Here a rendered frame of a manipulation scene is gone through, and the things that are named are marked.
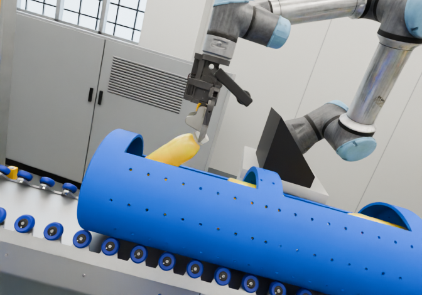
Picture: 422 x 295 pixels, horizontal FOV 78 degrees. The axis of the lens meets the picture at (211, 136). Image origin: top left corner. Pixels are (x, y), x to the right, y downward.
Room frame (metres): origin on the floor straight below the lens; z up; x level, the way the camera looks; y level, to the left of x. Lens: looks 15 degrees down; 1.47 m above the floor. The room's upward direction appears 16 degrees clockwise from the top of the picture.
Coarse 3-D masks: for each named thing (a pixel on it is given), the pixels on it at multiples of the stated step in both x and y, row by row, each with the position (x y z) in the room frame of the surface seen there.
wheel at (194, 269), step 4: (192, 260) 0.57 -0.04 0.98; (196, 260) 0.57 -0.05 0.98; (188, 264) 0.57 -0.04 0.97; (192, 264) 0.57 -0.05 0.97; (196, 264) 0.57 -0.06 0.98; (200, 264) 0.57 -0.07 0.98; (188, 268) 0.56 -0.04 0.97; (192, 268) 0.56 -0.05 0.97; (196, 268) 0.56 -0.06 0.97; (200, 268) 0.57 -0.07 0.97; (188, 272) 0.55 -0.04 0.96; (192, 272) 0.56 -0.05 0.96; (196, 272) 0.56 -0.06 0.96; (200, 272) 0.56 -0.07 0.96; (192, 276) 0.55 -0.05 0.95; (196, 276) 0.55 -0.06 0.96
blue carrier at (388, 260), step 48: (96, 192) 0.52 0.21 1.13; (144, 192) 0.54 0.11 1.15; (192, 192) 0.55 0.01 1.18; (240, 192) 0.58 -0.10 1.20; (144, 240) 0.54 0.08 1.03; (192, 240) 0.53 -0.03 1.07; (240, 240) 0.53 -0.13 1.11; (288, 240) 0.54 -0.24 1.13; (336, 240) 0.56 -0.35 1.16; (384, 240) 0.58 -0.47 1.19; (336, 288) 0.55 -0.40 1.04; (384, 288) 0.54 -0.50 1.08
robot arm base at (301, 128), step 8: (288, 120) 1.04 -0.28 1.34; (296, 120) 1.02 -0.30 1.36; (304, 120) 1.01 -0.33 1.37; (288, 128) 0.99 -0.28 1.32; (296, 128) 1.00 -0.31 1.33; (304, 128) 0.98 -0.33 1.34; (312, 128) 0.98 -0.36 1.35; (296, 136) 0.97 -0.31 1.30; (304, 136) 0.97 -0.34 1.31; (312, 136) 0.98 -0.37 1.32; (320, 136) 0.99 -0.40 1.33; (304, 144) 0.97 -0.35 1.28; (312, 144) 1.00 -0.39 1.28; (304, 152) 0.99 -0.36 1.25
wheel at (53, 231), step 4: (48, 224) 0.56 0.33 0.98; (52, 224) 0.56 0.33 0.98; (56, 224) 0.56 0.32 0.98; (60, 224) 0.57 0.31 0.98; (48, 228) 0.55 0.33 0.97; (52, 228) 0.55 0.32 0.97; (56, 228) 0.55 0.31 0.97; (60, 228) 0.56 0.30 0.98; (44, 232) 0.54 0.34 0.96; (48, 232) 0.55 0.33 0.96; (52, 232) 0.55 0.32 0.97; (56, 232) 0.55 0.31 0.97; (60, 232) 0.55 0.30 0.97; (44, 236) 0.54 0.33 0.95; (48, 236) 0.54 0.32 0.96; (52, 236) 0.54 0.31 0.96; (56, 236) 0.54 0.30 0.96; (60, 236) 0.55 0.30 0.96
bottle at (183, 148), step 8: (184, 136) 0.65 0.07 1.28; (192, 136) 0.65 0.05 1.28; (168, 144) 0.64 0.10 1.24; (176, 144) 0.63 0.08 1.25; (184, 144) 0.63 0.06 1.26; (192, 144) 0.64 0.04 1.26; (200, 144) 0.65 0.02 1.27; (160, 152) 0.64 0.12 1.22; (168, 152) 0.63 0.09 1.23; (176, 152) 0.63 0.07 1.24; (184, 152) 0.63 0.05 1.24; (192, 152) 0.64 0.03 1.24; (160, 160) 0.63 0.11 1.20; (168, 160) 0.62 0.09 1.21; (176, 160) 0.63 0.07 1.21; (184, 160) 0.64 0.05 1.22
